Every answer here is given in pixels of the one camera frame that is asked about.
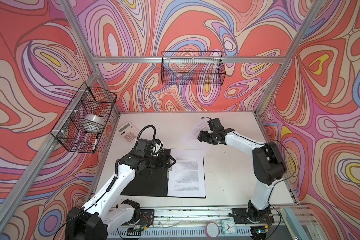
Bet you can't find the printed paper sheet stack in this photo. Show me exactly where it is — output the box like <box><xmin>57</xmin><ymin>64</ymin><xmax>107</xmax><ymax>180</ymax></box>
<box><xmin>167</xmin><ymin>149</ymin><xmax>206</xmax><ymax>199</ymax></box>

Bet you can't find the red folder black inside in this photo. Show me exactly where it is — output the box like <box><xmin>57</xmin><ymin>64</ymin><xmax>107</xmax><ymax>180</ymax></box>
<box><xmin>119</xmin><ymin>148</ymin><xmax>207</xmax><ymax>199</ymax></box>

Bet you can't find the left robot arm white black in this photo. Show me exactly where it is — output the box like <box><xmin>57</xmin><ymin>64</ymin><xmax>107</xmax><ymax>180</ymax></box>
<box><xmin>64</xmin><ymin>139</ymin><xmax>177</xmax><ymax>240</ymax></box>

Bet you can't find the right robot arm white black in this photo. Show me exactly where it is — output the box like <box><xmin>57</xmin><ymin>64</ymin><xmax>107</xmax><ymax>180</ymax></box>
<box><xmin>198</xmin><ymin>117</ymin><xmax>287</xmax><ymax>223</ymax></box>

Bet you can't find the metal folder clip mechanism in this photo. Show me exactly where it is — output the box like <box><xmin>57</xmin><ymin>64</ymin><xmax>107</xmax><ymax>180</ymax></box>
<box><xmin>167</xmin><ymin>155</ymin><xmax>173</xmax><ymax>179</ymax></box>

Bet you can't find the pink desk calculator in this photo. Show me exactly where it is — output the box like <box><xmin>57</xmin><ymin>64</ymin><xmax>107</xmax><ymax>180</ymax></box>
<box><xmin>117</xmin><ymin>122</ymin><xmax>140</xmax><ymax>143</ymax></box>

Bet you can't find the white tape roll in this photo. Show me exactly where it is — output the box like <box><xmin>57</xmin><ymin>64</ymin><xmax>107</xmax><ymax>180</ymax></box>
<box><xmin>81</xmin><ymin>114</ymin><xmax>106</xmax><ymax>127</ymax></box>

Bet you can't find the round pink white disc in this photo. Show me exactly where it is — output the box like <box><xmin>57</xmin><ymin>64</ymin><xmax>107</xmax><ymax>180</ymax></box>
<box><xmin>205</xmin><ymin>222</ymin><xmax>220</xmax><ymax>239</ymax></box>

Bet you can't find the small teal alarm clock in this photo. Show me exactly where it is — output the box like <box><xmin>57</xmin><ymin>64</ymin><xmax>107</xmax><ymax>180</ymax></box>
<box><xmin>221</xmin><ymin>219</ymin><xmax>237</xmax><ymax>236</ymax></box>

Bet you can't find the light blue bar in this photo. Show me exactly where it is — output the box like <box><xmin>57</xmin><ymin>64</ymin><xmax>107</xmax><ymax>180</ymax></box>
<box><xmin>280</xmin><ymin>208</ymin><xmax>310</xmax><ymax>240</ymax></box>

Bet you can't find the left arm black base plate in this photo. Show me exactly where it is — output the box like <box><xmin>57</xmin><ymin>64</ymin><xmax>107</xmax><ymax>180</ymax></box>
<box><xmin>128</xmin><ymin>209</ymin><xmax>155</xmax><ymax>227</ymax></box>

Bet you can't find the black wire basket back wall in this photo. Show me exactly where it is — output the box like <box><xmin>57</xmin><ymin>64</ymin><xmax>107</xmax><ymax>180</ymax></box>
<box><xmin>161</xmin><ymin>50</ymin><xmax>226</xmax><ymax>86</ymax></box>

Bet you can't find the black wire basket wall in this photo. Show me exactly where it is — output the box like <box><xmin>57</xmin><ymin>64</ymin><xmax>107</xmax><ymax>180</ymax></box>
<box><xmin>161</xmin><ymin>50</ymin><xmax>226</xmax><ymax>86</ymax></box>
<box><xmin>51</xmin><ymin>83</ymin><xmax>117</xmax><ymax>154</ymax></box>

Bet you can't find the black wire basket left wall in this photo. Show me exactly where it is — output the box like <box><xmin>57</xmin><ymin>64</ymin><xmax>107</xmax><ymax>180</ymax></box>
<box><xmin>51</xmin><ymin>83</ymin><xmax>117</xmax><ymax>154</ymax></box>

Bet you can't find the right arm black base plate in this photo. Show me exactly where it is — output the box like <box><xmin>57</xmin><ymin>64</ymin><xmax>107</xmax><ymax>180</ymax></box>
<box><xmin>229</xmin><ymin>208</ymin><xmax>275</xmax><ymax>225</ymax></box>

